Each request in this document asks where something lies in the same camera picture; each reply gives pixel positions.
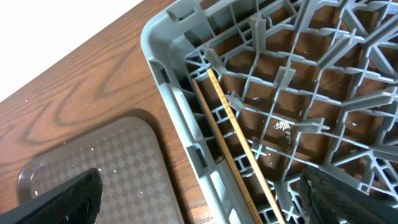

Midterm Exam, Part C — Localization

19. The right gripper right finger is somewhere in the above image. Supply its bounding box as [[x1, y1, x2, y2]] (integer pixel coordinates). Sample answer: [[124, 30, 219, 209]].
[[298, 167, 397, 223]]

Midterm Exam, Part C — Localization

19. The dark brown serving tray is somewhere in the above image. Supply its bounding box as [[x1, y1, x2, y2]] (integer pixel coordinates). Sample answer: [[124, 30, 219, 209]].
[[17, 116, 183, 223]]

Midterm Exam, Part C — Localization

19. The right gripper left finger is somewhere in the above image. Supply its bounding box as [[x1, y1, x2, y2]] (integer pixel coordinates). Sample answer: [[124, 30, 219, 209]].
[[1, 168, 103, 224]]

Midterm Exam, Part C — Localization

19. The grey dishwasher rack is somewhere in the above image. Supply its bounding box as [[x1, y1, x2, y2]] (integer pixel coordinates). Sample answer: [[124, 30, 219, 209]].
[[141, 0, 397, 223]]

